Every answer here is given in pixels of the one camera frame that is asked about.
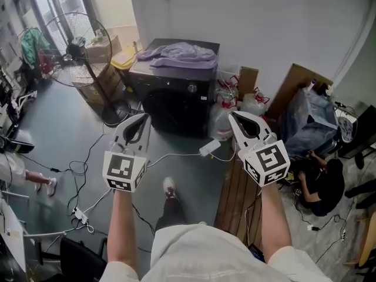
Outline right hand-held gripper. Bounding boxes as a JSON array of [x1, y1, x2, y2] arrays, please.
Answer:
[[229, 111, 292, 188]]

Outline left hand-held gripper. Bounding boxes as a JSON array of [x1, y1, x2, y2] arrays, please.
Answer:
[[102, 113, 152, 193]]

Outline black washing machine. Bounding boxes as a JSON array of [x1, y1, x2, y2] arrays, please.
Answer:
[[128, 38, 221, 140]]

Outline person's right forearm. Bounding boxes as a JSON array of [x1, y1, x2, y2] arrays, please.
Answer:
[[260, 182, 292, 266]]

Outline person's left forearm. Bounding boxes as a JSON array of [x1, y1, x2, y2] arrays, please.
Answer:
[[106, 188, 139, 271]]

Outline white power adapter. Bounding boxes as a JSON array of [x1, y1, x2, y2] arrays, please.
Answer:
[[199, 139, 221, 157]]

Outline flat brown cardboard piece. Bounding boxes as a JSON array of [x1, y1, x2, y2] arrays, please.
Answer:
[[239, 66, 259, 95]]

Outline large cardboard panel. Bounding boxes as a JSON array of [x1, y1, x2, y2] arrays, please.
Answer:
[[266, 63, 334, 123]]

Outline large brown cardboard box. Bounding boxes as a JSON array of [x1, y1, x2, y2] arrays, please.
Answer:
[[72, 62, 123, 105]]

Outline translucent plastic box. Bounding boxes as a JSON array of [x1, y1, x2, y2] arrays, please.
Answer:
[[219, 65, 240, 82]]

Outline brown slatted wooden board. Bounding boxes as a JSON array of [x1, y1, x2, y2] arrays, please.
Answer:
[[214, 145, 265, 246]]

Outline yellow lidded bin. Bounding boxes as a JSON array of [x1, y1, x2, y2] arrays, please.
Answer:
[[110, 46, 143, 71]]

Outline person's left leg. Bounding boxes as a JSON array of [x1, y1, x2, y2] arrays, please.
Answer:
[[154, 176, 189, 231]]

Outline purple towel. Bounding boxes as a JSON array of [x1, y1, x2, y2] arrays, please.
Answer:
[[137, 42, 219, 69]]

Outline white power strip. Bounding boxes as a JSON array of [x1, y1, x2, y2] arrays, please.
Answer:
[[72, 206, 89, 224]]

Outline black standing fan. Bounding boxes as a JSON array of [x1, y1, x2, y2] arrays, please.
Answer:
[[37, 12, 127, 126]]

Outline black helmet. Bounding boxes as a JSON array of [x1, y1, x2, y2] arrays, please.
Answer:
[[0, 133, 35, 154]]

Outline black device blue screen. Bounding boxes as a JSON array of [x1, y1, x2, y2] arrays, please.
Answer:
[[248, 244, 265, 261]]

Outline person's white shirt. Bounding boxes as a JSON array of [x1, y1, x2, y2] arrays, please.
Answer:
[[98, 221, 333, 282]]

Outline green clothing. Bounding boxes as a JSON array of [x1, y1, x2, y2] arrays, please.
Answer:
[[20, 28, 51, 66]]

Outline black office chair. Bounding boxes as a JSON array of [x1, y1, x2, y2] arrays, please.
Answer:
[[35, 236, 108, 282]]

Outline white table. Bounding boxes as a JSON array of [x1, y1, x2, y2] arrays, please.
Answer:
[[0, 191, 27, 271]]

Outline light wooden board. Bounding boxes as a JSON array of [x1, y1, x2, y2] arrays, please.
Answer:
[[357, 213, 376, 268]]

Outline clear water bottle red handle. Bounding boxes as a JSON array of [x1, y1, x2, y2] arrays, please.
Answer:
[[216, 75, 239, 99], [241, 87, 270, 117]]

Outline clear plastic bags red handles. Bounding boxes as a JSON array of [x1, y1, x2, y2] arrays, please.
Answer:
[[209, 97, 237, 141]]

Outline white floor cable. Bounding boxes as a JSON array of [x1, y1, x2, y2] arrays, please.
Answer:
[[80, 153, 203, 216]]

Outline black floor cable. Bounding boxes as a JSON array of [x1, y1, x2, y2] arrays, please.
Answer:
[[17, 123, 106, 217]]

